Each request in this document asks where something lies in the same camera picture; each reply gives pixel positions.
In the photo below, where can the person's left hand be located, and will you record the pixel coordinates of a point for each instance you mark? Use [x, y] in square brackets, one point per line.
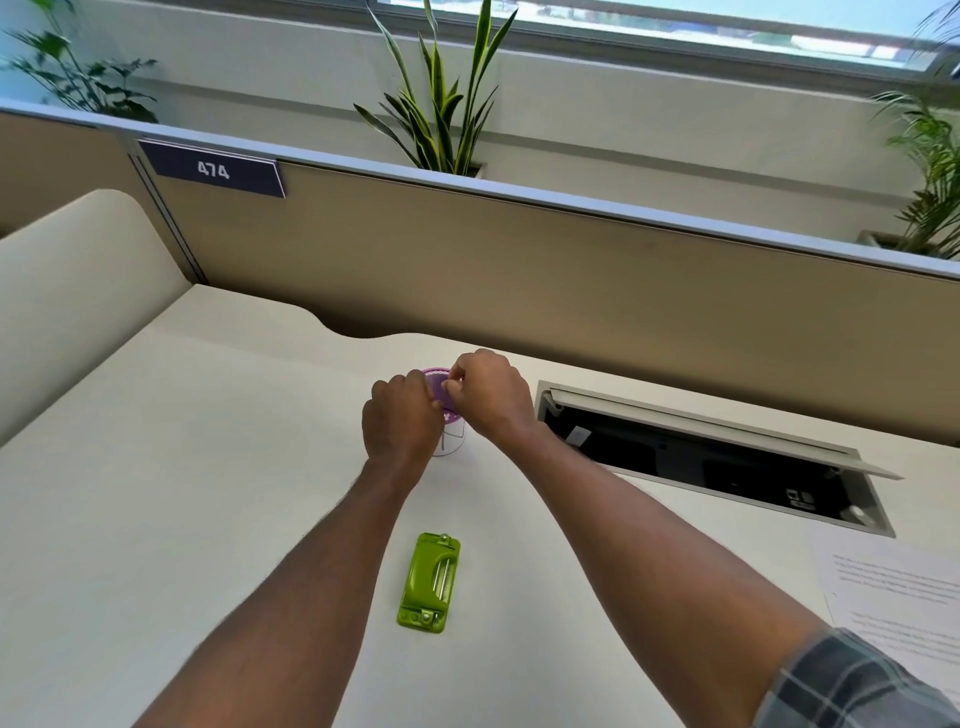
[397, 427]

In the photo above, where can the person's right hand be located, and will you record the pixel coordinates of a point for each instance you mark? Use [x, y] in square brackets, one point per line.
[491, 394]

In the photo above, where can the person's left fingers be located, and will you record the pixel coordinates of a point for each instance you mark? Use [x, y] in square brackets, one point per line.
[427, 390]

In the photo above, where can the person's right fingers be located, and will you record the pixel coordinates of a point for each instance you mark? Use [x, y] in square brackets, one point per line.
[457, 379]

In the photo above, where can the purple lidded clear container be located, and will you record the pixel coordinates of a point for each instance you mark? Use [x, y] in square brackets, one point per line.
[448, 420]

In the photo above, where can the person's right forearm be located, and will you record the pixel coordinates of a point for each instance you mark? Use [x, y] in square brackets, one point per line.
[660, 570]

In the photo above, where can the person's left forearm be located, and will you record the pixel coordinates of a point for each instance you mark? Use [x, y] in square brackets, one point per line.
[285, 600]

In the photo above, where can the beige desk partition panel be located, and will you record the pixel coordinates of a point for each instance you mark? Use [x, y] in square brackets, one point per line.
[525, 262]

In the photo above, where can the green hole punch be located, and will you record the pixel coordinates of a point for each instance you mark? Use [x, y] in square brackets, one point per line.
[429, 583]

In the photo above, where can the snake plant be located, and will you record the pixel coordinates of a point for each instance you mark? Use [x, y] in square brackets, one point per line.
[439, 97]

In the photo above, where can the dark blue desk number sign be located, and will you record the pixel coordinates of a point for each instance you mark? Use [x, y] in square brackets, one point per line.
[214, 169]

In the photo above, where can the window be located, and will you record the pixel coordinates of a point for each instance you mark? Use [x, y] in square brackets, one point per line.
[675, 22]

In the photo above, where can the leafy green plant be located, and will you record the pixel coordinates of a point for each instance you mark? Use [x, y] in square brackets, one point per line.
[71, 67]

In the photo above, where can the printed white paper sheet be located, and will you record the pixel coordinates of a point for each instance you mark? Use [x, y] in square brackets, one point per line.
[896, 600]

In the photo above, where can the plaid shirt sleeve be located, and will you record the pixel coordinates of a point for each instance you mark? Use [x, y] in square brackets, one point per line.
[847, 686]

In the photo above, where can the palm plant in pot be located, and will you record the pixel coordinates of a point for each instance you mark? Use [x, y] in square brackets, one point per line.
[926, 150]

